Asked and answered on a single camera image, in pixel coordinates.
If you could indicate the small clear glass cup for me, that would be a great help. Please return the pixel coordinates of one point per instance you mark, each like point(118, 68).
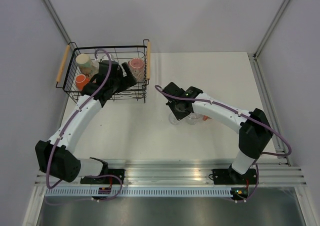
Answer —
point(173, 120)

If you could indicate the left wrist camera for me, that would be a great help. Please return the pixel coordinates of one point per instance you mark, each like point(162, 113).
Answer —
point(106, 58)

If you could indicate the orange mug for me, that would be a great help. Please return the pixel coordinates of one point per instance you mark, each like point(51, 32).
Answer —
point(81, 81)

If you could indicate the faceted clear glass cup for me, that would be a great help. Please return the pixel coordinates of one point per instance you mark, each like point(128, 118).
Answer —
point(193, 118)

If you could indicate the right wooden rack handle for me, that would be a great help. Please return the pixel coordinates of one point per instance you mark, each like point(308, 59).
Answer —
point(148, 60)

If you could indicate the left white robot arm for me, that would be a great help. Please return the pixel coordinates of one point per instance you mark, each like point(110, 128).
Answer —
point(55, 156)

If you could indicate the white slotted cable duct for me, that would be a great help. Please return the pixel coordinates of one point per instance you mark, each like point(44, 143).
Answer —
point(142, 192)

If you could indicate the black wire dish rack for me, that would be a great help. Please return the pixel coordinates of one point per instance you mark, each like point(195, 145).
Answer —
point(121, 53)

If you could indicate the wooden rack handle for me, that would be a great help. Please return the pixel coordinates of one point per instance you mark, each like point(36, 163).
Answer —
point(148, 60)
point(62, 64)

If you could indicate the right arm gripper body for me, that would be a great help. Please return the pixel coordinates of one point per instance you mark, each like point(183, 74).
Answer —
point(177, 112)

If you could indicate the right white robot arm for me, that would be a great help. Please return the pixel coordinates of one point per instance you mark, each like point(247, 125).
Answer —
point(252, 127)

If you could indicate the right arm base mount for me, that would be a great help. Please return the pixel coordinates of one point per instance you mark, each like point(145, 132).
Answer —
point(228, 176)

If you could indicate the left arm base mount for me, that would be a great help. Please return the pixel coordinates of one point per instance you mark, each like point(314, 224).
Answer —
point(106, 180)

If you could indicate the left wooden rack handle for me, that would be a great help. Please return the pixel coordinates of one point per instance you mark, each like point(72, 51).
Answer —
point(62, 64)

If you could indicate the cream patterned mug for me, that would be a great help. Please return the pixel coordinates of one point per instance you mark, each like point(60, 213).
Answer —
point(87, 66)

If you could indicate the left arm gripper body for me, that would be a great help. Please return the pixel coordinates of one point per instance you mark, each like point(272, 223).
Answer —
point(118, 84)

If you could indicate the aluminium frame rail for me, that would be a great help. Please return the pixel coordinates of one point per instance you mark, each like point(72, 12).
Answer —
point(56, 19)

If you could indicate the pink patterned ceramic mug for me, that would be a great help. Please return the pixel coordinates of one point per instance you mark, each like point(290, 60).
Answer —
point(137, 68)

